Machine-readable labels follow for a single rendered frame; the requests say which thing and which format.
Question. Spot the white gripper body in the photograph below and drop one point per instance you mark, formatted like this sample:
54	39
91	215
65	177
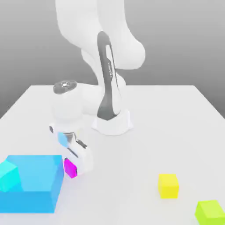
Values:
84	158

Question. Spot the small magenta cube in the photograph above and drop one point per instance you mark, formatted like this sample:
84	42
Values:
70	168

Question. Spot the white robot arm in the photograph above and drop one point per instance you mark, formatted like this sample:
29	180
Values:
91	35

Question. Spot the small cyan cube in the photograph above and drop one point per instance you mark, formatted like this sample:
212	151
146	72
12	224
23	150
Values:
8	175

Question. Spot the small yellow cube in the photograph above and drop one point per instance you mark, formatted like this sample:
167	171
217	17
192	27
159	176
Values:
168	186

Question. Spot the small lime green cube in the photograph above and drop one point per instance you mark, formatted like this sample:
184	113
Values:
210	213

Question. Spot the large blue box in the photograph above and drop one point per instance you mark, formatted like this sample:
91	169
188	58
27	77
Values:
38	184

